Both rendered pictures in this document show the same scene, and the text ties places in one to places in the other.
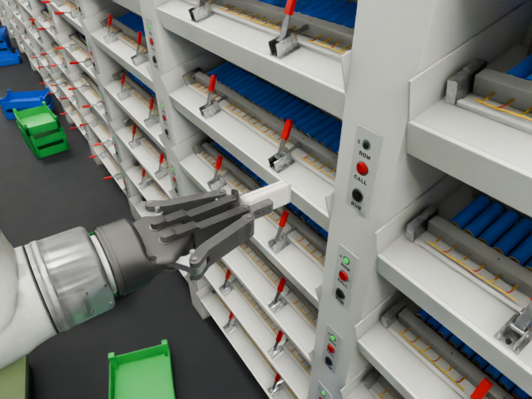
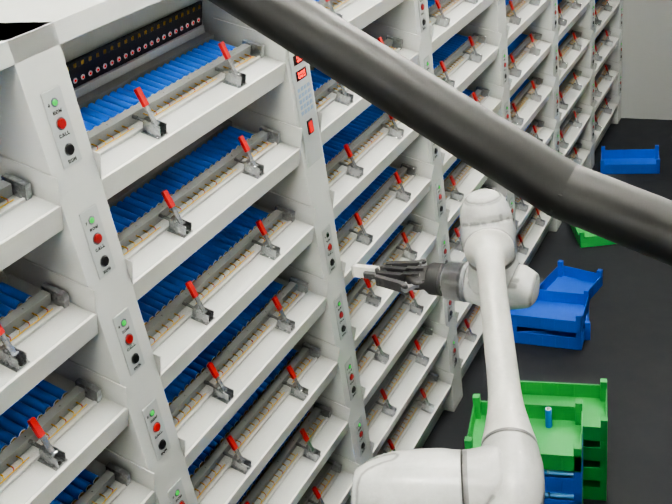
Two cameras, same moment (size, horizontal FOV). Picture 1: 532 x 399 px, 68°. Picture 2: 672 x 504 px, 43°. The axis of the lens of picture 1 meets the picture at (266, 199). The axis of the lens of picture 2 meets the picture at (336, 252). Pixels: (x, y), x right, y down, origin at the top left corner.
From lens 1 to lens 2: 2.11 m
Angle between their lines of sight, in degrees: 89
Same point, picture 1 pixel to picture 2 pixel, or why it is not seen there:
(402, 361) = (356, 322)
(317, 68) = (290, 238)
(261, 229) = (286, 411)
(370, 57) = (317, 201)
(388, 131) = (329, 219)
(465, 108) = not seen: hidden behind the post
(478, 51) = not seen: hidden behind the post
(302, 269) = (316, 376)
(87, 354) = not seen: outside the picture
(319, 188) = (303, 305)
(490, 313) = (358, 246)
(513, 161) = (349, 187)
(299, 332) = (329, 434)
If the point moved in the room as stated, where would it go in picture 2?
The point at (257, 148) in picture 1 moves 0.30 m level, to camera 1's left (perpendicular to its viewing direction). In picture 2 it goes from (270, 346) to (328, 414)
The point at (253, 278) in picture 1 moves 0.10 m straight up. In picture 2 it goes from (291, 483) to (284, 453)
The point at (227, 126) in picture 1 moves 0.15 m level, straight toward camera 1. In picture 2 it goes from (242, 375) to (300, 347)
